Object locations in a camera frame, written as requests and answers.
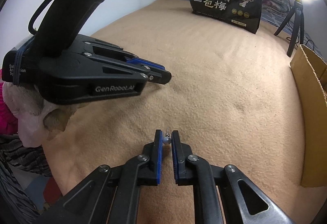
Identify blue checkered bed sheet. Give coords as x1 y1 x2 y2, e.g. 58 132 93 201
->
261 8 322 56

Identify black tripod stand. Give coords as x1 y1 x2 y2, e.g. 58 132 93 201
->
274 0 304 57

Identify brown cardboard box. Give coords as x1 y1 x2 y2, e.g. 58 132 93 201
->
290 44 326 187

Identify black snack bag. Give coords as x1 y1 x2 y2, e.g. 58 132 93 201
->
189 0 263 34

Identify pearl stud earring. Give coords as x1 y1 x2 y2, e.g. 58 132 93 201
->
163 127 171 145

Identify gloved left hand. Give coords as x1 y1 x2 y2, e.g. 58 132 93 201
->
2 82 86 147

